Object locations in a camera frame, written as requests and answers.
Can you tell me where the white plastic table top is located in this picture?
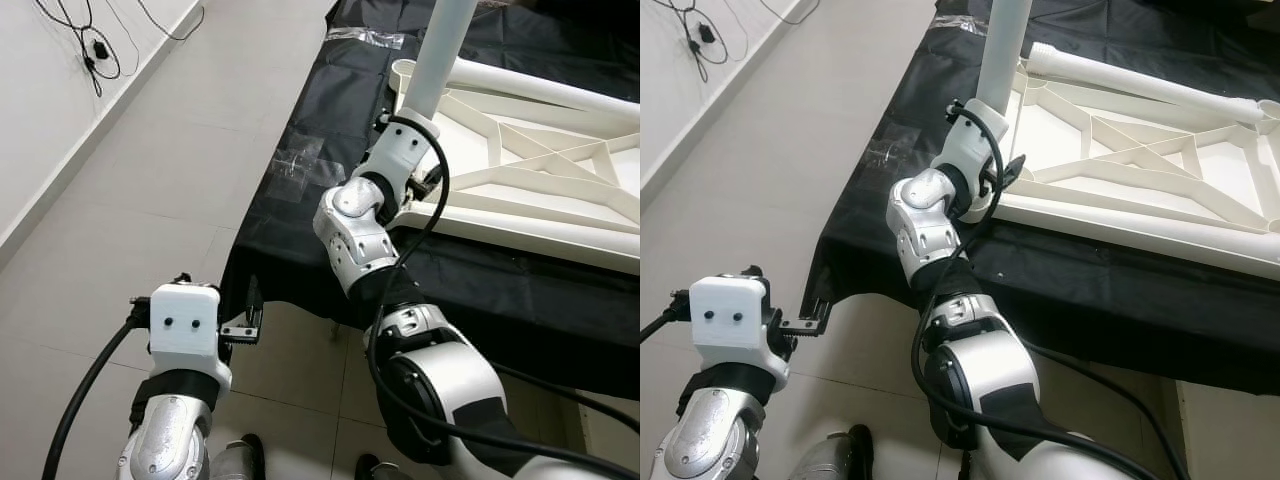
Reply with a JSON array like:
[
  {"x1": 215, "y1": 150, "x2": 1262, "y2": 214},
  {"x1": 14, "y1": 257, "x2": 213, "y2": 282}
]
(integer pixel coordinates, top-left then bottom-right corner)
[
  {"x1": 985, "y1": 55, "x2": 1280, "y2": 281},
  {"x1": 385, "y1": 58, "x2": 641, "y2": 276}
]

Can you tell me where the clear tape cross patch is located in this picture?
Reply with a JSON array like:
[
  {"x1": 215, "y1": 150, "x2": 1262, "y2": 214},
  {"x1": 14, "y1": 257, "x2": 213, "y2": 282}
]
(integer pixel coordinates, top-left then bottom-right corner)
[
  {"x1": 870, "y1": 125, "x2": 926, "y2": 186},
  {"x1": 272, "y1": 135, "x2": 326, "y2": 201}
]

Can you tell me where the silver robot left leg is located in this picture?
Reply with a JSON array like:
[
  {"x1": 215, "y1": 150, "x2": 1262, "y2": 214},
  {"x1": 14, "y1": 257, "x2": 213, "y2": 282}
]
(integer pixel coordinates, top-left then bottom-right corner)
[
  {"x1": 208, "y1": 432, "x2": 269, "y2": 480},
  {"x1": 795, "y1": 423, "x2": 879, "y2": 480}
]

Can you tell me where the black tablecloth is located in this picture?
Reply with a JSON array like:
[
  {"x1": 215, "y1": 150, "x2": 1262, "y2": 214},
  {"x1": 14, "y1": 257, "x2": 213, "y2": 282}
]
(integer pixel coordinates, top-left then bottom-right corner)
[
  {"x1": 218, "y1": 0, "x2": 641, "y2": 401},
  {"x1": 800, "y1": 0, "x2": 1280, "y2": 396}
]

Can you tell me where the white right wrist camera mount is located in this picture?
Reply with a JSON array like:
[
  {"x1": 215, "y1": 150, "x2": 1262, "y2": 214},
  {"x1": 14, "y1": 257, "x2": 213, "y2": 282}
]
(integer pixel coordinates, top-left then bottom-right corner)
[
  {"x1": 362, "y1": 112, "x2": 441, "y2": 206},
  {"x1": 930, "y1": 98, "x2": 1006, "y2": 206}
]

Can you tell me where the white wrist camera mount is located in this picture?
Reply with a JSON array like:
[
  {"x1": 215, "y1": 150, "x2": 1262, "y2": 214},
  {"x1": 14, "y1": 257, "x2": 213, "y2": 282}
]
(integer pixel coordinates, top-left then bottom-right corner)
[
  {"x1": 362, "y1": 112, "x2": 441, "y2": 206},
  {"x1": 690, "y1": 275, "x2": 791, "y2": 386},
  {"x1": 148, "y1": 283, "x2": 233, "y2": 391},
  {"x1": 930, "y1": 98, "x2": 1006, "y2": 206}
]

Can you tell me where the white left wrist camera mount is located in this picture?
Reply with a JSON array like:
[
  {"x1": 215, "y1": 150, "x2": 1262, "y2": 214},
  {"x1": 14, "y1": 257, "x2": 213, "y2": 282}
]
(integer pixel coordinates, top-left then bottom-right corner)
[
  {"x1": 690, "y1": 275, "x2": 791, "y2": 386},
  {"x1": 148, "y1": 283, "x2": 233, "y2": 391}
]

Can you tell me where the looped black adapter cable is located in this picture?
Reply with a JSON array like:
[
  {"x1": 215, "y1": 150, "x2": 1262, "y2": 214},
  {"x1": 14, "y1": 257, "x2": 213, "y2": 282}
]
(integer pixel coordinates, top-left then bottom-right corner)
[
  {"x1": 665, "y1": 0, "x2": 751, "y2": 86},
  {"x1": 35, "y1": 0, "x2": 126, "y2": 99}
]

